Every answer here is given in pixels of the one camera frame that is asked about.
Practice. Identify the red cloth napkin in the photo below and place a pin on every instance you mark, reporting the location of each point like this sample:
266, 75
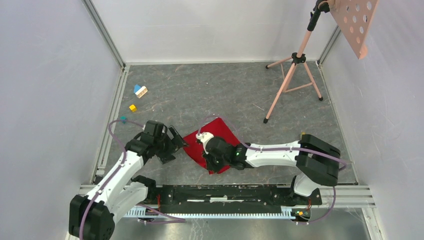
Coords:
219, 129

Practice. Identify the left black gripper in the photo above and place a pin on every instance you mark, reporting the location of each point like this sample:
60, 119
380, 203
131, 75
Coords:
176, 143

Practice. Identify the pink perforated board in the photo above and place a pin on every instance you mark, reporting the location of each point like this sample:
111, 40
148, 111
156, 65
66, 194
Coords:
354, 18

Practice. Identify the blue white toy block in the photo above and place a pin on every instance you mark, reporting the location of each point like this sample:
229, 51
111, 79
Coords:
140, 91

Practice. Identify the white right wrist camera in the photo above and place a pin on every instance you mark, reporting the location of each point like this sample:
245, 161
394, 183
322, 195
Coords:
204, 138

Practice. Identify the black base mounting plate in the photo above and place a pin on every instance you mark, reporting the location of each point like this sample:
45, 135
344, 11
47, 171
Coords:
227, 199

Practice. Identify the yellow toy cube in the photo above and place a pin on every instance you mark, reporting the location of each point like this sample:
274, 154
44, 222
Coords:
133, 108

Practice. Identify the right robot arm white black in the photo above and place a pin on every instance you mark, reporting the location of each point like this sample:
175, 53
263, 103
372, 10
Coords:
318, 161

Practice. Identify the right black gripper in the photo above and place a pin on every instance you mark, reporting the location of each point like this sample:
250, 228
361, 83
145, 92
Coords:
210, 166

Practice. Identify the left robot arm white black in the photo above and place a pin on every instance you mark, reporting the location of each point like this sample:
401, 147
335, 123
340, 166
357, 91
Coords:
93, 216

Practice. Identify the white slotted cable duct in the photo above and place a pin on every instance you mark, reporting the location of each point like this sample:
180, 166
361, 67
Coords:
142, 213

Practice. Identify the pink tripod stand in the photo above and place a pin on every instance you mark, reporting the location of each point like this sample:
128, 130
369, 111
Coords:
299, 57

